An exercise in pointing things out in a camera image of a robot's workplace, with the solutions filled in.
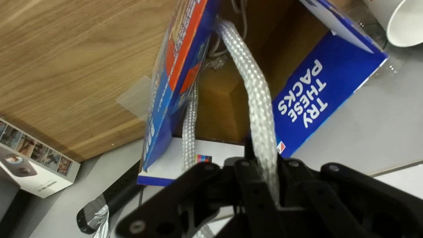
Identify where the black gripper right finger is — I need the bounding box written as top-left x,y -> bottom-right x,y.
278,159 -> 423,238

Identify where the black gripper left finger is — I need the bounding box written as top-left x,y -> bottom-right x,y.
116,159 -> 256,238

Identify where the thin white rope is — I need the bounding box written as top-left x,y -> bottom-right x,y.
182,84 -> 200,172

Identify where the thick white braided rope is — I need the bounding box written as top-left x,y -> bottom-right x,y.
215,18 -> 282,207

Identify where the blue Oreo carton box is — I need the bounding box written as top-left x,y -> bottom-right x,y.
138,0 -> 388,187

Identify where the white small product box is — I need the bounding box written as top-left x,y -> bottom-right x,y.
0,120 -> 81,199

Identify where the clear tape patch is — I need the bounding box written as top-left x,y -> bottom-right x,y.
117,76 -> 153,121

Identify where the white paper cup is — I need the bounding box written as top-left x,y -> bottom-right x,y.
361,0 -> 423,49

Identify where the black cylindrical handle tool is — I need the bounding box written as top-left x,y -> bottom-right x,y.
76,165 -> 141,235

